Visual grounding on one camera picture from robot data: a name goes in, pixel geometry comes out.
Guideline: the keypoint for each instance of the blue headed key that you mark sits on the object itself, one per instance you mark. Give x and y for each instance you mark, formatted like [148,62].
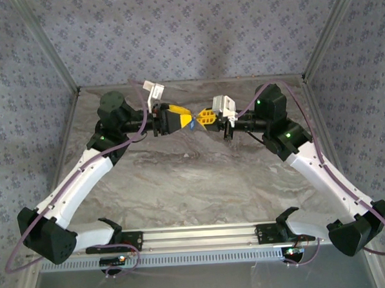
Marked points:
[192,125]

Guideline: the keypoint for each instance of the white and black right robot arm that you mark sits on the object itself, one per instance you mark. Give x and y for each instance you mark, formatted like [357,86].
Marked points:
[323,182]

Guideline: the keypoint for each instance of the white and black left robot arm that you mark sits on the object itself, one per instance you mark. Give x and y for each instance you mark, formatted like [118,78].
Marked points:
[78,185]

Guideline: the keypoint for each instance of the small circuit board with LED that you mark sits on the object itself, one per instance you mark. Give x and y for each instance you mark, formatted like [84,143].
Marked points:
[294,251]
[113,260]

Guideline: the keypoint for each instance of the grey metal sheet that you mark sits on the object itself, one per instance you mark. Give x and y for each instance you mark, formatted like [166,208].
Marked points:
[200,285]

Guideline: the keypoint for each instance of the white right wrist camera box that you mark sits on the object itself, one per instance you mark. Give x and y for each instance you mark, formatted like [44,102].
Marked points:
[224,107]

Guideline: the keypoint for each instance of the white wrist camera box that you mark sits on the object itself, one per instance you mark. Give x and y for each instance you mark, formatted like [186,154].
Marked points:
[224,107]
[156,92]

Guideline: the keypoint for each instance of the aluminium table edge rail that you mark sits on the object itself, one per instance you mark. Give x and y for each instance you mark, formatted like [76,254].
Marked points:
[189,82]
[63,141]
[335,165]

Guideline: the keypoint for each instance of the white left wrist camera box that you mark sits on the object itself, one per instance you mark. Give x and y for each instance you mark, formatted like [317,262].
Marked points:
[156,92]

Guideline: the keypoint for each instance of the aluminium frame post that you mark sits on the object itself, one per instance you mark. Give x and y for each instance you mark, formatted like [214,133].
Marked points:
[48,45]
[328,30]

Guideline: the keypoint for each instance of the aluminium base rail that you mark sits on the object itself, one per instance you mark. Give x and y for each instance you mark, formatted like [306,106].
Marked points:
[200,237]

